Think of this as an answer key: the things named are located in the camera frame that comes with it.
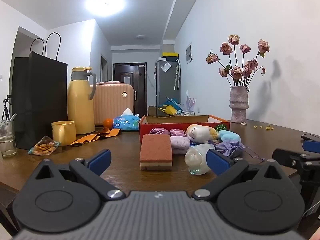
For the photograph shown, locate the purple decoration sticks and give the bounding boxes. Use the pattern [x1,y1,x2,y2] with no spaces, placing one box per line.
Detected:
[186,91,197,113]

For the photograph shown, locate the orange strap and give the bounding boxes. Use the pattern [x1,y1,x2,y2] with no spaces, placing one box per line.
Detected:
[70,127,122,147]

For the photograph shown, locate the white wall panel box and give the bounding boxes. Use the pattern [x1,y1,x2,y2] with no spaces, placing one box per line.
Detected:
[185,43,194,63]

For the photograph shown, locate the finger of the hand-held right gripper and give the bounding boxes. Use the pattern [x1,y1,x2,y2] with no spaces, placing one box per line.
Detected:
[302,140,320,153]
[272,149,320,167]

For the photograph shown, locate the blue plastic bag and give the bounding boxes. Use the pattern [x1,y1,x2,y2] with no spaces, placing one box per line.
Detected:
[164,96,181,111]

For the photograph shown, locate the yellow thermos jug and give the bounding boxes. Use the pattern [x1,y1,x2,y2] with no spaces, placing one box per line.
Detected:
[67,67,97,135]

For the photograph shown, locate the white folded umbrella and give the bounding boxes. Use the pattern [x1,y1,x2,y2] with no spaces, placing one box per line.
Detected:
[173,60,181,91]

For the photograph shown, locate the lavender drawstring pouch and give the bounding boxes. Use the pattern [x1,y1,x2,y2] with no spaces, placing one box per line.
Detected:
[215,140,265,161]

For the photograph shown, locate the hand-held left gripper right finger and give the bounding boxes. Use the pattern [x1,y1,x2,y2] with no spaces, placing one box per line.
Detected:
[192,149,288,202]

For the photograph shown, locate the blue tissue pack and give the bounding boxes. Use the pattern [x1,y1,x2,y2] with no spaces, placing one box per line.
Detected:
[113,108,141,132]

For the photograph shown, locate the black paper bag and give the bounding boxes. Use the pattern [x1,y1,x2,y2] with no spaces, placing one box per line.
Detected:
[11,32,68,150]

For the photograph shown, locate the textured pink vase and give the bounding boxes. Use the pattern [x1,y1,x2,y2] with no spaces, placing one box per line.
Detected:
[229,86,250,123]

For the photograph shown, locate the red cardboard box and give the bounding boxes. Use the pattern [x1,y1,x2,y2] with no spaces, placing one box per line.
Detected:
[139,115,230,145]

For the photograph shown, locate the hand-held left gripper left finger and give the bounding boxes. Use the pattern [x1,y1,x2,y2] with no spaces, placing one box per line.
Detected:
[32,149,126,202]

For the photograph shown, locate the light blue plush toy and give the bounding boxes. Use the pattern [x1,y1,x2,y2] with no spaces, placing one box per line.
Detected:
[217,130,242,143]

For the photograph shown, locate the black camera tripod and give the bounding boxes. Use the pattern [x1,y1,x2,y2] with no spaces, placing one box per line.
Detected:
[1,95,12,121]

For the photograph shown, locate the grey refrigerator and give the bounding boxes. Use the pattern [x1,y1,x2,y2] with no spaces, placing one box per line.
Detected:
[155,59,181,116]

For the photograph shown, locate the clear squishy toy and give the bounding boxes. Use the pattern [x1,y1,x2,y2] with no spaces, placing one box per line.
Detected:
[185,144,216,176]

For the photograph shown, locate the yellow mug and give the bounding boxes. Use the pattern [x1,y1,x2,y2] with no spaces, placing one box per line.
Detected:
[51,120,77,146]

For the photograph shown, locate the pink suitcase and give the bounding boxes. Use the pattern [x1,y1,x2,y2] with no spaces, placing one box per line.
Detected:
[89,82,135,125]

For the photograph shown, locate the yellow bag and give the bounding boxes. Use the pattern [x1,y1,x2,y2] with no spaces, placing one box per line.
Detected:
[158,105,177,117]

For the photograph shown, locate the round ceiling light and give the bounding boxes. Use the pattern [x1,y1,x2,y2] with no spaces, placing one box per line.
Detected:
[85,0,126,17]

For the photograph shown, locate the brown layered sponge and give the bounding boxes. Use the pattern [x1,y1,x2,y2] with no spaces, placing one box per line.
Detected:
[139,134,173,172]

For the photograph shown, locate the dark brown door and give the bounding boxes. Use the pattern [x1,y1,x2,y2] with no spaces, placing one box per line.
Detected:
[113,62,147,117]

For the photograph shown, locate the dried rose bouquet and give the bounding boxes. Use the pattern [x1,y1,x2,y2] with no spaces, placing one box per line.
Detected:
[206,34,270,87]

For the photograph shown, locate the white yellow plush toy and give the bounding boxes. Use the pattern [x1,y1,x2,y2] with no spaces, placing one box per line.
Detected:
[186,124,218,143]

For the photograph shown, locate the glass cup with straw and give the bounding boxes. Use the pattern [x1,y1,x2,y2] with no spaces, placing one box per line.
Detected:
[0,113,17,158]

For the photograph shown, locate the clear snack bag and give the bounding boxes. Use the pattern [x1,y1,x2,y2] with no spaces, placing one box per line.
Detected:
[28,136,61,156]

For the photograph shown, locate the purple fluffy pad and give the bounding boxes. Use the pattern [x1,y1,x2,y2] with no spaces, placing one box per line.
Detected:
[170,136,191,155]

